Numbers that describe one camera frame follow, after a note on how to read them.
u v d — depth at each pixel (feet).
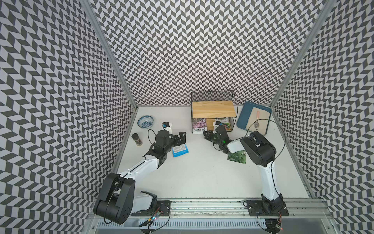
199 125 3.41
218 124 3.13
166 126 2.48
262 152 1.84
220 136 2.70
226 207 2.47
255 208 2.43
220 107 3.25
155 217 2.23
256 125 3.45
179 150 3.01
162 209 2.38
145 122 3.47
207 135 3.19
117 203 1.32
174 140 2.31
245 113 3.68
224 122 3.51
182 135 2.59
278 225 2.25
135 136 2.92
